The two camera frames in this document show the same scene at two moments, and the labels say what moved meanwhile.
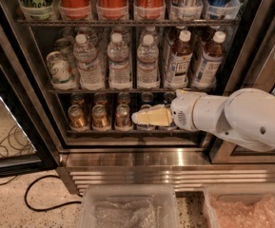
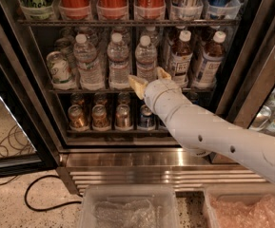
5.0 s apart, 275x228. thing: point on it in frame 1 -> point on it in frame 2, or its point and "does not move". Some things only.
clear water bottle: (117, 52) does not move
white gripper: (182, 110) -> (159, 90)
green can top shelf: (37, 0) does not move
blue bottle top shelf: (186, 3) does not move
